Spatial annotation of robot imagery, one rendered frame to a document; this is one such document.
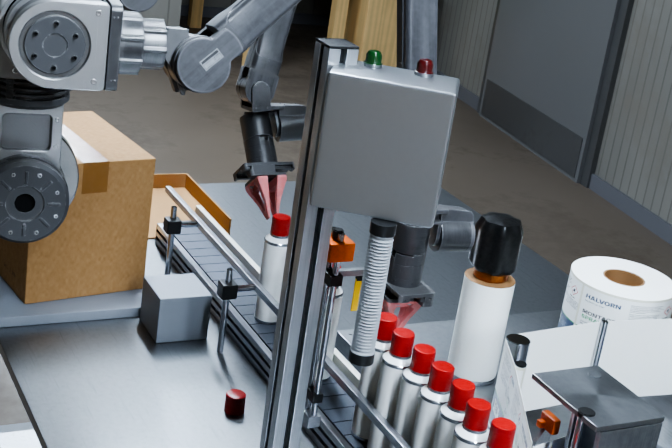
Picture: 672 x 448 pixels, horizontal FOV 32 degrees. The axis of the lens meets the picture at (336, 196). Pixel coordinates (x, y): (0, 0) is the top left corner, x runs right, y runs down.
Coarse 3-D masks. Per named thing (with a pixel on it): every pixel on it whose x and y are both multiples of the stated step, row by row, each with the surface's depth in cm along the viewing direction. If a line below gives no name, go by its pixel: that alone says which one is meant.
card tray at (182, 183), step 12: (156, 180) 288; (168, 180) 289; (180, 180) 290; (192, 180) 287; (156, 192) 286; (180, 192) 288; (192, 192) 287; (204, 192) 280; (156, 204) 278; (168, 204) 279; (192, 204) 281; (204, 204) 280; (216, 204) 273; (156, 216) 271; (180, 216) 273; (216, 216) 273; (228, 216) 267; (228, 228) 267
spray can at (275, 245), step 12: (276, 216) 211; (288, 216) 212; (276, 228) 211; (288, 228) 212; (264, 240) 213; (276, 240) 211; (264, 252) 213; (276, 252) 211; (264, 264) 213; (276, 264) 212; (264, 276) 214; (276, 276) 213; (276, 288) 214; (276, 300) 215; (264, 312) 215
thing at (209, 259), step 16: (192, 240) 249; (208, 240) 250; (192, 256) 241; (208, 256) 242; (208, 272) 234; (224, 272) 235; (240, 304) 223; (272, 336) 212; (336, 384) 199; (336, 400) 194; (352, 400) 194; (336, 416) 189; (352, 416) 190
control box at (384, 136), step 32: (352, 96) 154; (384, 96) 154; (416, 96) 153; (448, 96) 152; (320, 128) 157; (352, 128) 156; (384, 128) 155; (416, 128) 154; (448, 128) 154; (320, 160) 158; (352, 160) 157; (384, 160) 156; (416, 160) 156; (320, 192) 159; (352, 192) 159; (384, 192) 158; (416, 192) 157; (416, 224) 159
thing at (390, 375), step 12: (396, 336) 173; (408, 336) 173; (396, 348) 173; (408, 348) 173; (384, 360) 174; (396, 360) 174; (408, 360) 174; (384, 372) 175; (396, 372) 173; (384, 384) 175; (396, 384) 174; (384, 396) 175; (396, 396) 175; (384, 408) 176; (372, 432) 178; (372, 444) 178; (384, 444) 177
